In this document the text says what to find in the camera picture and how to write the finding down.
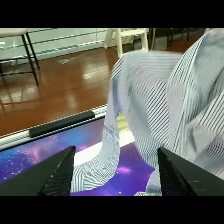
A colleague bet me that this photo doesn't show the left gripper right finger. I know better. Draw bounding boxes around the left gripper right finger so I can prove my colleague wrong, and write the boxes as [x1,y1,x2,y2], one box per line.
[157,146,224,197]

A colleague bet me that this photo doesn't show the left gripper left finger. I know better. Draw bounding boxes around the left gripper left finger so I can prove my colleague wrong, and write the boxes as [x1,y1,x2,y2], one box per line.
[0,145,77,197]

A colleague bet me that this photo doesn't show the white striped shirt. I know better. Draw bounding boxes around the white striped shirt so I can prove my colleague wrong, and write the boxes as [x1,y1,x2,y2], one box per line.
[70,27,224,197]

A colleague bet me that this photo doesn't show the white stool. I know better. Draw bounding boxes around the white stool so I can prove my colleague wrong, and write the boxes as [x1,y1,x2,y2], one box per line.
[103,27,150,60]

